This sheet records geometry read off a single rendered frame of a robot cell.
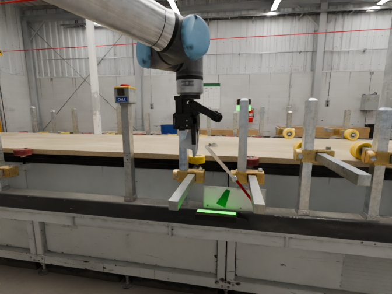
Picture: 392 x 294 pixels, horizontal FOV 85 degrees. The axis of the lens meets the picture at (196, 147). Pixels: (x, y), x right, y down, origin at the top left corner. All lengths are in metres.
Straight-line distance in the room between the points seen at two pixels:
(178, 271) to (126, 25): 1.32
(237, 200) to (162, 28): 0.70
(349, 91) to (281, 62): 2.45
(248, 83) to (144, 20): 7.65
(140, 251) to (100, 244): 0.27
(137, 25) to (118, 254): 1.38
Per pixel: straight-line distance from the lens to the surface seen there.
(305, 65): 8.58
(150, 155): 1.15
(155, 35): 0.51
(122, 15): 0.48
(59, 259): 1.84
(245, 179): 0.92
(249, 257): 1.40
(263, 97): 8.10
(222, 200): 0.95
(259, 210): 0.65
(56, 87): 10.38
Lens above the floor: 1.12
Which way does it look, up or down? 9 degrees down
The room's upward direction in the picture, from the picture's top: straight up
